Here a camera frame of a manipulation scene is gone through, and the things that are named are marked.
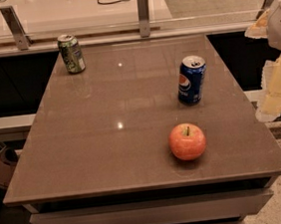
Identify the blue Pepsi can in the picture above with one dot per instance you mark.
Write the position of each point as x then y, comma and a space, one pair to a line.
191, 76

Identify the left metal rail bracket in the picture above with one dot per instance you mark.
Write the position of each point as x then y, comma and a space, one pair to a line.
21, 40

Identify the green soda can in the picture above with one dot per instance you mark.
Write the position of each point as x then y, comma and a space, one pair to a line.
71, 53

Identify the middle metal rail bracket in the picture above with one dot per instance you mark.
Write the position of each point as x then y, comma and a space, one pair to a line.
144, 18

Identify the grey table drawer front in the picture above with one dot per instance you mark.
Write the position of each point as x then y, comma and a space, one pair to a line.
224, 205

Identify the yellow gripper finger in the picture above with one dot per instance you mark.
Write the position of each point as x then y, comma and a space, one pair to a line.
258, 29
269, 101

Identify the red apple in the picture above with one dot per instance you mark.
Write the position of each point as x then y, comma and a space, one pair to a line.
187, 141

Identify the dark object at left floor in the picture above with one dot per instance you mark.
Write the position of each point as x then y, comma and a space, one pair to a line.
8, 162

